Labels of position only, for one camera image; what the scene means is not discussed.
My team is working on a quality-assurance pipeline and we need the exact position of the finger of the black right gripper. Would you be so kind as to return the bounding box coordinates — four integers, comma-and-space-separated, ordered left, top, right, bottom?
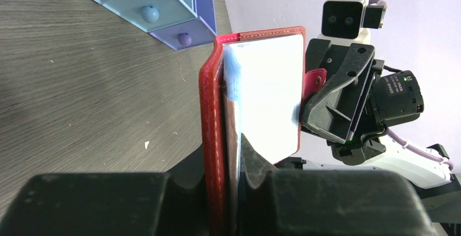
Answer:
305, 39, 349, 80
301, 44, 375, 144

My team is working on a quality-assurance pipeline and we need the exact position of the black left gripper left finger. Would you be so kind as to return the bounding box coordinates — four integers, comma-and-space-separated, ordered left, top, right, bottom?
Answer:
1, 148, 209, 235

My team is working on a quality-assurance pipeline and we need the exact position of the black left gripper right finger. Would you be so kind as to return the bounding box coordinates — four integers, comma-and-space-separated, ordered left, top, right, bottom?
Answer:
237, 137, 434, 235

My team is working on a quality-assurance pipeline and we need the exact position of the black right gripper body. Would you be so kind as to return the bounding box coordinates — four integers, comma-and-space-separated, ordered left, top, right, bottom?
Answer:
327, 59, 424, 165

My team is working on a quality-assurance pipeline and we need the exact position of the red leather card holder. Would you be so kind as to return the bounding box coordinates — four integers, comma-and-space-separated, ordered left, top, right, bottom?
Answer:
198, 26, 326, 235

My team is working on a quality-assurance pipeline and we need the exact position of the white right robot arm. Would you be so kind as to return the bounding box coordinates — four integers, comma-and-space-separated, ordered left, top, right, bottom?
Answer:
300, 39, 460, 224

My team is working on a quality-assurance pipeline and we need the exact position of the purple drawer box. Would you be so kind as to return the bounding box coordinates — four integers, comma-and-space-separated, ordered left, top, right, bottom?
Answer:
150, 0, 217, 51

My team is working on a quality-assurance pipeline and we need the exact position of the light blue middle drawer box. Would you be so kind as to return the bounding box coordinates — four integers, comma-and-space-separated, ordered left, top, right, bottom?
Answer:
103, 0, 197, 33

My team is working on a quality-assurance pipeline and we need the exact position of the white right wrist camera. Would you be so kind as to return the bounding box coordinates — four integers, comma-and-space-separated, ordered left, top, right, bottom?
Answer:
318, 0, 387, 46

